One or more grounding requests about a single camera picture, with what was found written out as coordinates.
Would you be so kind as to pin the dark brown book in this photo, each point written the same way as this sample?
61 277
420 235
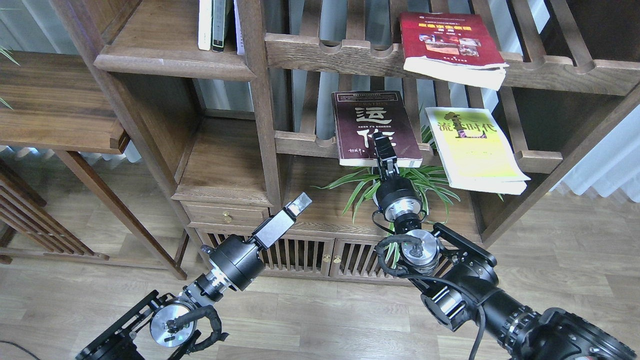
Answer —
360 114

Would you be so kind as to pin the dark green upright book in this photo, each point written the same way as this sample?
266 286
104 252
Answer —
221 12

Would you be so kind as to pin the dark wooden bookshelf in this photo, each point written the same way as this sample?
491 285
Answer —
230 138

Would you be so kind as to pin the white upright book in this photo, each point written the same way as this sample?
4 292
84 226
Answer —
205 20

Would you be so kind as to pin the yellow green book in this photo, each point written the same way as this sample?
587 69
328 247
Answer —
474 151

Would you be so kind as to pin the red book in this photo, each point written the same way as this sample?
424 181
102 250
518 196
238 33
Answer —
453 48

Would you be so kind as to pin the green spider plant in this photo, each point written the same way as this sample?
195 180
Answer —
426 179

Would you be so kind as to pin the wooden side table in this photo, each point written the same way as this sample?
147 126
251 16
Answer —
51 101

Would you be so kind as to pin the pale upright book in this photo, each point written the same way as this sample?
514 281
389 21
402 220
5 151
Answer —
238 30

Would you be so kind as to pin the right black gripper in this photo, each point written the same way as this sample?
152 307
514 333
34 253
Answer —
386 156

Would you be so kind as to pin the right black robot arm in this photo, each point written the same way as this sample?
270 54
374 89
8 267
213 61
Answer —
457 282

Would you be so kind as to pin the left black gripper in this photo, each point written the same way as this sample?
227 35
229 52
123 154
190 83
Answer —
272 229

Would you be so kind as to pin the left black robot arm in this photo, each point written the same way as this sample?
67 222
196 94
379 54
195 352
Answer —
189 322

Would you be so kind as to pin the white curtain right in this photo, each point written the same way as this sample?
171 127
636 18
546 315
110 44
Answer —
612 167

